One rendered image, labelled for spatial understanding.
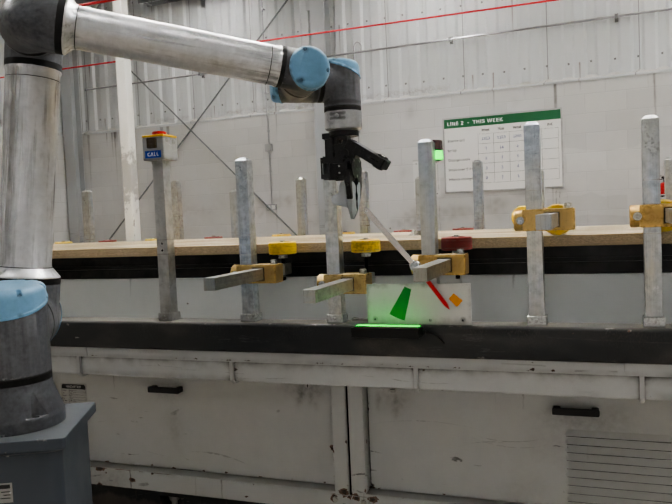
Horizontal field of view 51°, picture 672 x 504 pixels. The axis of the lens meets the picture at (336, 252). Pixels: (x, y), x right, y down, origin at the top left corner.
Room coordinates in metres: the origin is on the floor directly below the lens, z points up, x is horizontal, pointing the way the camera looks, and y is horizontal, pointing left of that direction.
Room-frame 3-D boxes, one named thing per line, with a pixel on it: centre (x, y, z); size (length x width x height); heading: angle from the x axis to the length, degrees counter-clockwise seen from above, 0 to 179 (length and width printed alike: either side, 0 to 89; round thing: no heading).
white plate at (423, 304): (1.73, -0.19, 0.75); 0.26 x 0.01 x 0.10; 70
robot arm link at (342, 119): (1.73, -0.03, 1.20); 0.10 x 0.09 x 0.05; 159
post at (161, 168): (2.01, 0.48, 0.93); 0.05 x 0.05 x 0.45; 70
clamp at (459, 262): (1.74, -0.25, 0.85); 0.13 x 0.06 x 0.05; 70
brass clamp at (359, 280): (1.82, -0.02, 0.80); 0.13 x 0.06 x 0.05; 70
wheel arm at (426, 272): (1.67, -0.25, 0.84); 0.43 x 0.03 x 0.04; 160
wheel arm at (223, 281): (1.85, 0.22, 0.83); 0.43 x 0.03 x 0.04; 160
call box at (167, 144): (2.01, 0.48, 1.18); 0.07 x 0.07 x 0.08; 70
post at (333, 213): (1.83, 0.00, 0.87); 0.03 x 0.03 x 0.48; 70
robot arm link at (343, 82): (1.73, -0.03, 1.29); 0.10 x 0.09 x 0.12; 105
